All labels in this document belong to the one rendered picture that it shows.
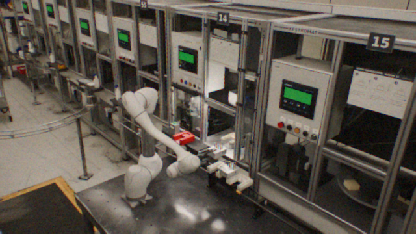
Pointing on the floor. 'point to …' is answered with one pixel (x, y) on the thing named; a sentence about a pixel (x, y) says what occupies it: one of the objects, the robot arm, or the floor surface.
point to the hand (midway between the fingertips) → (212, 153)
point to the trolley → (4, 101)
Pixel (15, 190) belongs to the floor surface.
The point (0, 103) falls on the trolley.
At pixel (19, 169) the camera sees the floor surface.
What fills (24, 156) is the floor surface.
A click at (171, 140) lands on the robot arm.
